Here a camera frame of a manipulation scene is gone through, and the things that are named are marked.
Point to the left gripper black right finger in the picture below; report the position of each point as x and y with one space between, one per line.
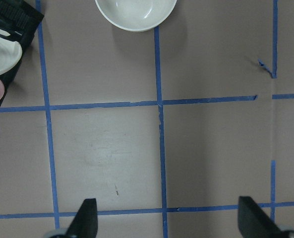
253 222

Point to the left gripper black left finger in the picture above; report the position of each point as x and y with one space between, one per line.
85 222

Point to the white plate in rack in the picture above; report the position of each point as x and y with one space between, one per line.
10 50

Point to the black plate rack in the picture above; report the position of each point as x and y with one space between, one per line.
18 24

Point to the white ceramic bowl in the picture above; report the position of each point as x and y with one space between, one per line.
135 15

